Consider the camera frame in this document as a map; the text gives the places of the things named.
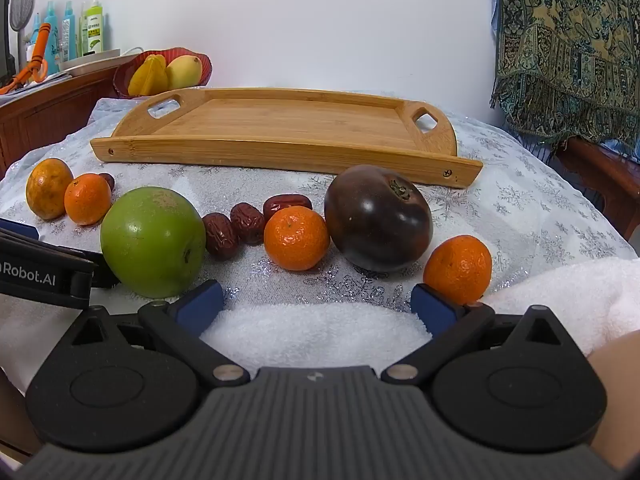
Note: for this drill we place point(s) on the person's right leg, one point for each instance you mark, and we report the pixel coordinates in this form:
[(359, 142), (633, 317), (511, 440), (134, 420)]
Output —
[(617, 390)]

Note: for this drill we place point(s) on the green apple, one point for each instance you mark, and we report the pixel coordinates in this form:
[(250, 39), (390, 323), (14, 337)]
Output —
[(152, 241)]

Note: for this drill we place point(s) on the small teal bottle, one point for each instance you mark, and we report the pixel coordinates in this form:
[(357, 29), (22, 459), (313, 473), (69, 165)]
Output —
[(36, 32)]

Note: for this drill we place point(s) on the orange scissors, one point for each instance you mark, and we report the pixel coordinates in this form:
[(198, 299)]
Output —
[(42, 45)]

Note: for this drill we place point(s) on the dark purple tomato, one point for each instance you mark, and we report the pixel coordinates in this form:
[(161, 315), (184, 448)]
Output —
[(377, 217)]

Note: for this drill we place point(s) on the wooden side table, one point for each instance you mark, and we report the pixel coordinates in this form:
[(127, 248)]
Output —
[(600, 175)]

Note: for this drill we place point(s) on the yellow mango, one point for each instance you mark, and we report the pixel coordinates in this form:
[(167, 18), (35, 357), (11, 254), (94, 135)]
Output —
[(184, 71)]

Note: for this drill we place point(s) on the dried red date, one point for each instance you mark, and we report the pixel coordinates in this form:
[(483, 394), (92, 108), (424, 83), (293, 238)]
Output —
[(286, 205), (247, 222), (107, 180), (220, 235)]

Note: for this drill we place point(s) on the yellow-brown spotted orange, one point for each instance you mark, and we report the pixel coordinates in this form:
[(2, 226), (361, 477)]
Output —
[(49, 188)]

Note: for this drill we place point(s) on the small orange mandarin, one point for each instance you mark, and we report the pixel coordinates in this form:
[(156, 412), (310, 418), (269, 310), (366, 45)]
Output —
[(457, 269), (87, 199), (296, 237)]

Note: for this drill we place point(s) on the white towel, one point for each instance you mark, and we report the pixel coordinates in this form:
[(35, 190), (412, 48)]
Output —
[(325, 330)]

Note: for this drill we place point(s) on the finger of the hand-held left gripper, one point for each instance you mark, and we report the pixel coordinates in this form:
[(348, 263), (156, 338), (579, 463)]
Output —
[(106, 275), (20, 232)]

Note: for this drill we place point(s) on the black screen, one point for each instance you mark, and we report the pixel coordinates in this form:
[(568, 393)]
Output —
[(4, 20)]

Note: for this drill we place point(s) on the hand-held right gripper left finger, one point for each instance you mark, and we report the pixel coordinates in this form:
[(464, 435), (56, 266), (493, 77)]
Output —
[(200, 306)]

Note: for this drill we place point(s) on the green patterned shawl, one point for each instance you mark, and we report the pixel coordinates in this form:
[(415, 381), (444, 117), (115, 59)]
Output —
[(565, 45)]

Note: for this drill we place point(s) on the yellow starfruit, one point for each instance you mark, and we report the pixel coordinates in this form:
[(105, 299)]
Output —
[(148, 76)]

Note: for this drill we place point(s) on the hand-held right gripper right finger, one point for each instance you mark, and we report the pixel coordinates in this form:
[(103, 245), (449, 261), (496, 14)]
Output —
[(431, 311)]

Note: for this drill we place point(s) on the stack of papers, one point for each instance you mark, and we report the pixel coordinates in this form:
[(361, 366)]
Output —
[(50, 79)]

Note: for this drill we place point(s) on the red fruit bowl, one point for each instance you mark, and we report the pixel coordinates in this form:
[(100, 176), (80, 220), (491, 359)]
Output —
[(200, 67)]

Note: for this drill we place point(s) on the wooden tray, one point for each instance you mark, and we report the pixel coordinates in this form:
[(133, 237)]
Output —
[(280, 125)]

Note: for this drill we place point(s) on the green spray bottle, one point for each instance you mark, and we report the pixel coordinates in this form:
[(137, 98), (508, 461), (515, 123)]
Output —
[(93, 27)]

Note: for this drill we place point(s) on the wooden cabinet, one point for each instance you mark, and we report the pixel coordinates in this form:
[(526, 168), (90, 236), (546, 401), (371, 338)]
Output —
[(45, 115)]

